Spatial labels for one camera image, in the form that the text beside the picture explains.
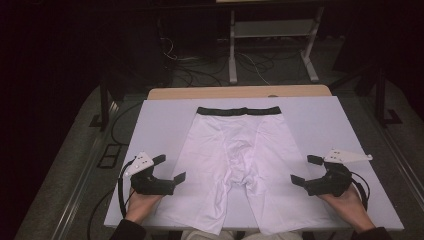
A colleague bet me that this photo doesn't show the black metal stand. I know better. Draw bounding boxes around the black metal stand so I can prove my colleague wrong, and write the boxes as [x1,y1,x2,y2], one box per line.
[375,66,403,128]
[89,78,118,132]

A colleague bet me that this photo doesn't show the black floor box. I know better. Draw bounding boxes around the black floor box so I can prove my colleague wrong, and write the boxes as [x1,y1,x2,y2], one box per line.
[96,143,124,170]

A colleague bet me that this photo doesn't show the white metal stand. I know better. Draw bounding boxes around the white metal stand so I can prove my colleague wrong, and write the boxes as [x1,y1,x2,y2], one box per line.
[228,6,326,85]

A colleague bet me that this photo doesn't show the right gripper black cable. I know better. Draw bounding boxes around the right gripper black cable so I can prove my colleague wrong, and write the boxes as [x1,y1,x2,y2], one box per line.
[349,171,371,212]

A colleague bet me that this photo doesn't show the tangle of black floor cables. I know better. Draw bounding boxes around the tangle of black floor cables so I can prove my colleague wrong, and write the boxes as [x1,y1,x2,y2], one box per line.
[171,54,231,88]

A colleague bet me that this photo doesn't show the black floor cable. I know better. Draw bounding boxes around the black floor cable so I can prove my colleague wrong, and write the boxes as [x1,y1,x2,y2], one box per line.
[110,101,144,146]
[86,188,116,240]

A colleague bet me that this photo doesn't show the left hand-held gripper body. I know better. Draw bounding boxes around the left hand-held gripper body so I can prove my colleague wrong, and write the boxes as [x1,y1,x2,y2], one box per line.
[124,151,176,196]

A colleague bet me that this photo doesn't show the wooden table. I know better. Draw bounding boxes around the wooden table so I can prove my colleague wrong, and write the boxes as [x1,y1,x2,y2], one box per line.
[147,84,333,101]

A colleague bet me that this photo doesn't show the person's legs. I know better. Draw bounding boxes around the person's legs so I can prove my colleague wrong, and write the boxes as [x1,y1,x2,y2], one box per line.
[181,229,304,240]

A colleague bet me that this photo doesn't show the person's right hand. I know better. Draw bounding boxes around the person's right hand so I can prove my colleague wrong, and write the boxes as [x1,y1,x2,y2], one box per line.
[318,184,376,234]

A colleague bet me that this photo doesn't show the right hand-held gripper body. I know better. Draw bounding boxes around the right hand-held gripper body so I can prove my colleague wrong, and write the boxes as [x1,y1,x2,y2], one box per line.
[304,148,374,198]

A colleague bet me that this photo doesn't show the white floor cable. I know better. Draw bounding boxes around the white floor cable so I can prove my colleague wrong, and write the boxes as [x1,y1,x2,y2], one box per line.
[238,52,272,86]

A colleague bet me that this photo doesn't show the white board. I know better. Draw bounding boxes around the white board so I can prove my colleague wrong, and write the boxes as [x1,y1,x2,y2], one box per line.
[103,95,405,232]

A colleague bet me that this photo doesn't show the white shorts with black waistband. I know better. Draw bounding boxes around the white shorts with black waistband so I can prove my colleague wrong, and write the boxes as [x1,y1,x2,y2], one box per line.
[156,106,335,236]

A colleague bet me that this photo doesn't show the person's left hand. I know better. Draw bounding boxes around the person's left hand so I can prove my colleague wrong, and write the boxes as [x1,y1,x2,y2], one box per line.
[124,189,164,225]

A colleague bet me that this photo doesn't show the metal floor rail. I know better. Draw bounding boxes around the metal floor rail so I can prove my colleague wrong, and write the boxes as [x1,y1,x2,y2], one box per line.
[51,99,121,240]
[379,126,424,201]

